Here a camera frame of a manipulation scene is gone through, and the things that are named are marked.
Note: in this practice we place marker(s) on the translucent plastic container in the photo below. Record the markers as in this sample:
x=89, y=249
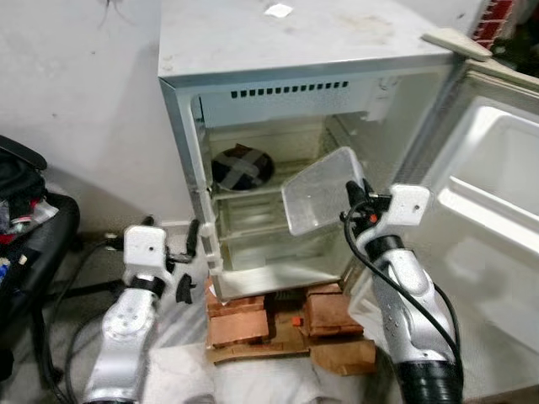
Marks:
x=320, y=194

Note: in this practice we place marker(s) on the silver fridge door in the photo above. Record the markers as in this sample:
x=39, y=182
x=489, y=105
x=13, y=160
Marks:
x=497, y=168

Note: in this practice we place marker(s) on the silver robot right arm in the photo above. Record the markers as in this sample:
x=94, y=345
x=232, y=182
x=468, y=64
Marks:
x=404, y=303

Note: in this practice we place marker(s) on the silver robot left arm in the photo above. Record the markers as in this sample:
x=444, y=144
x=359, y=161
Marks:
x=126, y=337

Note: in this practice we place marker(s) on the clear fridge crisper drawer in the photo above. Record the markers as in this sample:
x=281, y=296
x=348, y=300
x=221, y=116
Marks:
x=253, y=236

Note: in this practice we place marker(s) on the small silver fridge body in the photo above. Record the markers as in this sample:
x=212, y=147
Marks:
x=295, y=42

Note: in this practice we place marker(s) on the small black plastic piece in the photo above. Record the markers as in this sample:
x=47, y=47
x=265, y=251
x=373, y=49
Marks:
x=184, y=289

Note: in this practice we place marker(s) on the black round dish taped cross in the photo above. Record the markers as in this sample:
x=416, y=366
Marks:
x=242, y=168

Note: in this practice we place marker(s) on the orange brick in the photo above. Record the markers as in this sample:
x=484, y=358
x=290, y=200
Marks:
x=333, y=311
x=240, y=326

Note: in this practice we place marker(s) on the black bag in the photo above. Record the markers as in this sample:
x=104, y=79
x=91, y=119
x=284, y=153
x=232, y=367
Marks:
x=18, y=168

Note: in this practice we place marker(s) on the small white paper piece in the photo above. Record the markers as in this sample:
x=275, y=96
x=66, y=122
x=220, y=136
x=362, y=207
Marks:
x=279, y=10

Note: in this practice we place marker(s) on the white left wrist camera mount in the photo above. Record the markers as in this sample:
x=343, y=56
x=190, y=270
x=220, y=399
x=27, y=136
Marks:
x=145, y=252

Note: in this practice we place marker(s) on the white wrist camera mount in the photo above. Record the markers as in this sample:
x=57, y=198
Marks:
x=145, y=252
x=410, y=204

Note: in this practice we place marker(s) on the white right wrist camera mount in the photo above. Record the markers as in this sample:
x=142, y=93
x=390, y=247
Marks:
x=410, y=204

